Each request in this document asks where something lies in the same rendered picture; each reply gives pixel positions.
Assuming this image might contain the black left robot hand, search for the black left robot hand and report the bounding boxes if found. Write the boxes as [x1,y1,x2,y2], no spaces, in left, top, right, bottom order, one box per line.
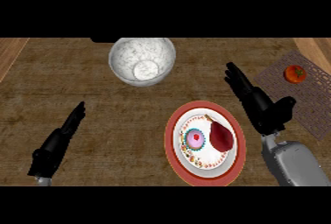
[26,101,87,179]

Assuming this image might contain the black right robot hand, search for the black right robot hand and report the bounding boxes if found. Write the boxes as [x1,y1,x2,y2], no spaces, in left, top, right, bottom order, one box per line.
[223,61,297,136]

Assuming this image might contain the dark red pear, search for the dark red pear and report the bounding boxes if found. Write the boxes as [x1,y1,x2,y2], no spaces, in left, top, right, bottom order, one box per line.
[202,114,235,153]

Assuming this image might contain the red rimmed white plate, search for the red rimmed white plate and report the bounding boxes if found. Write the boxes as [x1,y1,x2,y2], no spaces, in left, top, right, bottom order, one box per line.
[164,100,248,187]

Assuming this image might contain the white marble bowl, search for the white marble bowl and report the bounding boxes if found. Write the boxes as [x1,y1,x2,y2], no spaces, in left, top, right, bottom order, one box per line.
[108,38,177,88]

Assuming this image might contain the brown woven placemat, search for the brown woven placemat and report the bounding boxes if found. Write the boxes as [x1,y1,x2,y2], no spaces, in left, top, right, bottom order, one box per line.
[252,50,331,141]

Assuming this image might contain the red tomato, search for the red tomato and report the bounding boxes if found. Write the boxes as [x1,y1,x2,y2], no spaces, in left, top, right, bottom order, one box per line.
[283,64,307,85]

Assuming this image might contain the pink frosted cupcake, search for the pink frosted cupcake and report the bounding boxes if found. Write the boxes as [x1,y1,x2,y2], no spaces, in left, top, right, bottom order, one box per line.
[183,128,208,151]

